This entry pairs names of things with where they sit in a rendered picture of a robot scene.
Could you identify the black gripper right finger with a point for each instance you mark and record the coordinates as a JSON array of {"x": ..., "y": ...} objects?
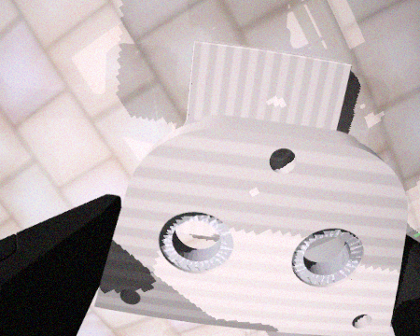
[{"x": 406, "y": 313}]

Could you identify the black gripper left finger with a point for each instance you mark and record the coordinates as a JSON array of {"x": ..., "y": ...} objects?
[{"x": 49, "y": 273}]

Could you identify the white housing plate with two round holes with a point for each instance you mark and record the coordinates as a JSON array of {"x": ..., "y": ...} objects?
[{"x": 270, "y": 189}]

